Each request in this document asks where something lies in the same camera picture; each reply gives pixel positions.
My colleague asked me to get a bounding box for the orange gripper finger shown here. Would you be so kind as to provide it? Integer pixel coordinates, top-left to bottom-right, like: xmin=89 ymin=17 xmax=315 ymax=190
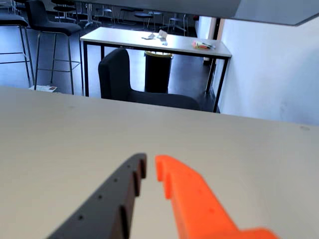
xmin=155 ymin=154 xmax=280 ymax=239

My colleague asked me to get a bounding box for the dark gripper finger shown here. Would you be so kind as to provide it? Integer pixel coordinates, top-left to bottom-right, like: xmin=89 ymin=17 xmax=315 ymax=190
xmin=45 ymin=153 xmax=148 ymax=239

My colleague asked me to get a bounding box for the black upholstered armchair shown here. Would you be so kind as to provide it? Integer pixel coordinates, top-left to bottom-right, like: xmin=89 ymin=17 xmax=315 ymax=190
xmin=98 ymin=48 xmax=201 ymax=111

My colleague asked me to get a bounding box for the white leaflet with red print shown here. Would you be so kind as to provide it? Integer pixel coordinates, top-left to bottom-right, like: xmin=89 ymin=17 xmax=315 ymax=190
xmin=28 ymin=84 xmax=58 ymax=94

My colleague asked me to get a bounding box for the black bin with yellow liner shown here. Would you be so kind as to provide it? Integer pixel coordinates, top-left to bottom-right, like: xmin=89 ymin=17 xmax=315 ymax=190
xmin=144 ymin=50 xmax=174 ymax=94

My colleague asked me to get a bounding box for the orange yellow paper stack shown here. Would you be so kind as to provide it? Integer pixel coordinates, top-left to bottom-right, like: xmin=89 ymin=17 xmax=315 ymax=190
xmin=191 ymin=39 xmax=216 ymax=50

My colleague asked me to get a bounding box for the white table with black legs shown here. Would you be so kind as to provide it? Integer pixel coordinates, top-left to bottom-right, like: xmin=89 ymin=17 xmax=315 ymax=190
xmin=79 ymin=26 xmax=233 ymax=114

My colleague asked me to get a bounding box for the grey metal chair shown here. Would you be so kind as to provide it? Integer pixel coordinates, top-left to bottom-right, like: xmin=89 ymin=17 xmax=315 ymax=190
xmin=167 ymin=13 xmax=188 ymax=33

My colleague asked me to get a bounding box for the round black cafe table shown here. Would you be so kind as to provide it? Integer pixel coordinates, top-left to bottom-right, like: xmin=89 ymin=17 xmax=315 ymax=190
xmin=134 ymin=12 xmax=154 ymax=29

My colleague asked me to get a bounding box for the black bar stool with backrest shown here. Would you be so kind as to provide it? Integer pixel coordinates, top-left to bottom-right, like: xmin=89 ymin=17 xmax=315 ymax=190
xmin=25 ymin=0 xmax=85 ymax=96

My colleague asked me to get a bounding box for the black backless bar stool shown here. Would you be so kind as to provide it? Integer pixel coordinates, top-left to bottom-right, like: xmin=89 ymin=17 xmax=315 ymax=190
xmin=0 ymin=13 xmax=35 ymax=86

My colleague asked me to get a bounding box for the wooden door frame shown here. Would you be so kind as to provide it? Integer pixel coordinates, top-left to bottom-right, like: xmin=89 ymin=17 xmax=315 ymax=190
xmin=208 ymin=17 xmax=225 ymax=41

